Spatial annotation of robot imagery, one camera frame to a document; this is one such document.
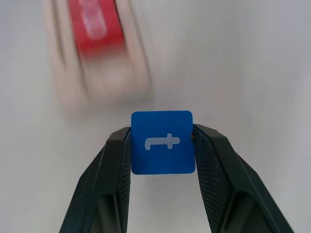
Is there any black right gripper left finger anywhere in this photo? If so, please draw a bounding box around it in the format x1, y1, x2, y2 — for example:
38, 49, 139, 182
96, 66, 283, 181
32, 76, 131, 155
58, 127, 133, 233

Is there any wooden letter tray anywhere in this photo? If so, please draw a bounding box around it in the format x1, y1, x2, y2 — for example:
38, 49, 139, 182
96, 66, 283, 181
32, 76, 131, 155
45, 0, 156, 117

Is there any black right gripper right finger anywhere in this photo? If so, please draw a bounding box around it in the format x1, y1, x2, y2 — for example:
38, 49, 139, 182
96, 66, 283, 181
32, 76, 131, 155
193, 123, 296, 233

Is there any blue letter tile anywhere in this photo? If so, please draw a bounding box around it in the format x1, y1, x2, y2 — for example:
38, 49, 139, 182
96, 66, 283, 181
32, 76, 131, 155
131, 110, 196, 176

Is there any red letter tile o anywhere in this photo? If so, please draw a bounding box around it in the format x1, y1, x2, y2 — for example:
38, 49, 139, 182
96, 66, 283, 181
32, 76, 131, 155
68, 0, 126, 58

